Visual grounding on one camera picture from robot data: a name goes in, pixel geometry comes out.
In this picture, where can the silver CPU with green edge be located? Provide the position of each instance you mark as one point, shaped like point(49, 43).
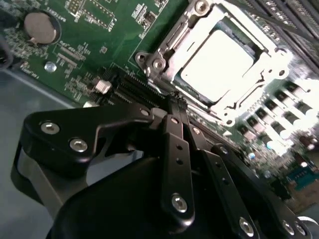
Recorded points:
point(214, 67)

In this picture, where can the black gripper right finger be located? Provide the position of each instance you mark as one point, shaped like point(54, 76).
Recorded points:
point(219, 174)

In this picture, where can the thin metal locking lever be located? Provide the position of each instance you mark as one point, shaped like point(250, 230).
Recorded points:
point(290, 25)
point(159, 87)

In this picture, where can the metal CPU socket cover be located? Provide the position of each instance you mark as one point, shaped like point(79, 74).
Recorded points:
point(193, 42)

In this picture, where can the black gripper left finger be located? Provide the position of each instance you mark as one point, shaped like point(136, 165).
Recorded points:
point(74, 122)

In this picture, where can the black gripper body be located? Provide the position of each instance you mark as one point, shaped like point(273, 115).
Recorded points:
point(119, 199)

